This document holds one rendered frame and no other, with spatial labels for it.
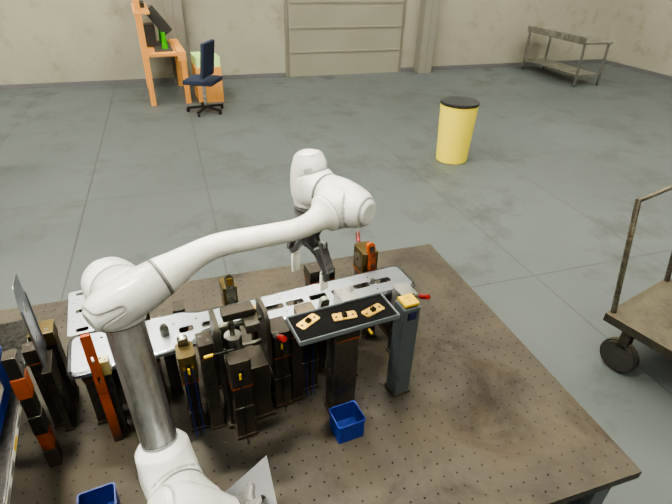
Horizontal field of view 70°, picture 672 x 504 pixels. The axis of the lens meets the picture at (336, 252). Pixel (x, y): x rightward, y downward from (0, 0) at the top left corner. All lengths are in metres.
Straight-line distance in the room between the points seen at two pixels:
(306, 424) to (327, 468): 0.20
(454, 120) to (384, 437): 4.65
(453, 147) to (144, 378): 5.23
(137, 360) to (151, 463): 0.30
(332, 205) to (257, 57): 9.25
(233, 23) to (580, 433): 9.25
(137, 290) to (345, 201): 0.52
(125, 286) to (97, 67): 9.26
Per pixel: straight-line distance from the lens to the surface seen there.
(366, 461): 1.86
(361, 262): 2.23
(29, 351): 1.92
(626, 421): 3.34
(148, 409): 1.46
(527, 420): 2.12
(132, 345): 1.38
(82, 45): 10.29
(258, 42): 10.34
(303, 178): 1.30
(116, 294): 1.17
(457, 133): 6.11
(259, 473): 1.58
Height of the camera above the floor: 2.23
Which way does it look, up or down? 32 degrees down
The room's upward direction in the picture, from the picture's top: 2 degrees clockwise
